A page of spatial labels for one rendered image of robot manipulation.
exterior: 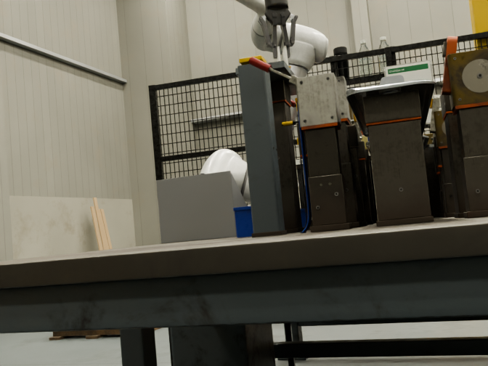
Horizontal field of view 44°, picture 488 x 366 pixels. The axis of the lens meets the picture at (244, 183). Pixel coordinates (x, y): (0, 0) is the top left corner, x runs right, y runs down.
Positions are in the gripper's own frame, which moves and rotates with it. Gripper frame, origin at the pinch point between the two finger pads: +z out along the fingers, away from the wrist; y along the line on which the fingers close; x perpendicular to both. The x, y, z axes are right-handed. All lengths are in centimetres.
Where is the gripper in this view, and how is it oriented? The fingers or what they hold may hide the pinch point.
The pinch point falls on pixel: (282, 58)
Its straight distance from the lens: 199.7
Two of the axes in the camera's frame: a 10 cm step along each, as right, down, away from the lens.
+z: 0.9, 9.9, -0.8
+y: 9.9, -0.8, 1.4
